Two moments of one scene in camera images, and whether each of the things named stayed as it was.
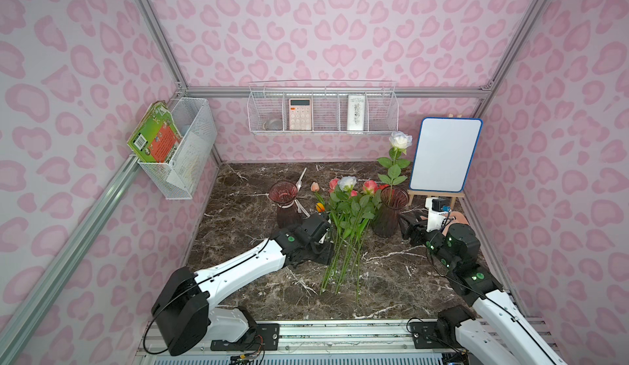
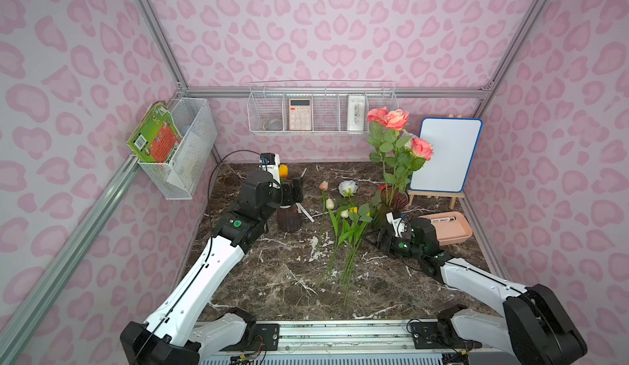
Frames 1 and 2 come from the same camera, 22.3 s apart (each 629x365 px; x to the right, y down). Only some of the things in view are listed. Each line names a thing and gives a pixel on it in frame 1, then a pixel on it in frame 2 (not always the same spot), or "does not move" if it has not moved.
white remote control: x=355 y=112 does not move
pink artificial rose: x=372 y=198 to x=395 y=145
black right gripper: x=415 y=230 to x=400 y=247
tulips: x=314 y=187 to x=323 y=187
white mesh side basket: x=180 y=177 does not move
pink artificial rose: x=332 y=184 to x=377 y=119
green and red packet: x=159 y=137 does not move
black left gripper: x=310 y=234 to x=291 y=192
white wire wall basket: x=303 y=107 does not move
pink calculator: x=300 y=114 does not move
